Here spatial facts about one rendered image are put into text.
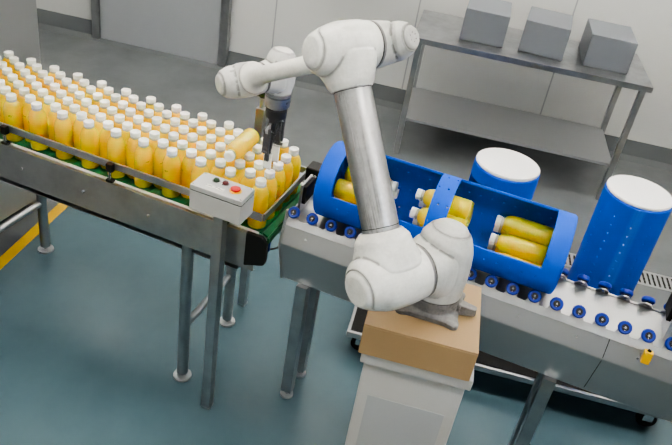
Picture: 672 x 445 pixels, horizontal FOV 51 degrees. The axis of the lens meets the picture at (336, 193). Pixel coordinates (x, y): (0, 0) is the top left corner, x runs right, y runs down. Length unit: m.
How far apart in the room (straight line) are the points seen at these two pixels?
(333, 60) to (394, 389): 0.96
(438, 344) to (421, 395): 0.22
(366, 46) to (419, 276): 0.60
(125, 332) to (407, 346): 1.81
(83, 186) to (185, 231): 0.46
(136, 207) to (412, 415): 1.32
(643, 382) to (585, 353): 0.21
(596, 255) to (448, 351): 1.43
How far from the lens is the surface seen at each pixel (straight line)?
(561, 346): 2.55
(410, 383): 2.09
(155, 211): 2.76
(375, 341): 1.98
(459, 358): 1.98
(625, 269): 3.29
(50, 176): 3.03
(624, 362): 2.57
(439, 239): 1.89
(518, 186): 3.02
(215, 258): 2.60
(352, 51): 1.78
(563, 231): 2.39
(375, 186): 1.79
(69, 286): 3.75
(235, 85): 2.25
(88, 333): 3.49
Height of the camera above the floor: 2.39
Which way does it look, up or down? 31 degrees down
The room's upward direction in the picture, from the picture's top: 10 degrees clockwise
